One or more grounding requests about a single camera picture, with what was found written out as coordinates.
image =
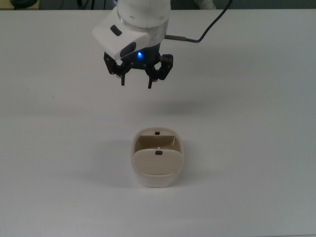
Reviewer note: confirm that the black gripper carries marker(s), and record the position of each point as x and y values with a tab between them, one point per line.
143	59

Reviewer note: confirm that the small white trash can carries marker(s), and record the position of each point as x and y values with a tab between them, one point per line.
158	163

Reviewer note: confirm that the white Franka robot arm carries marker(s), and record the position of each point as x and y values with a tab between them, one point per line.
143	12

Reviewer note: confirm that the dark background object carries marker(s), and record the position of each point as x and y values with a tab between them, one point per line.
24	4

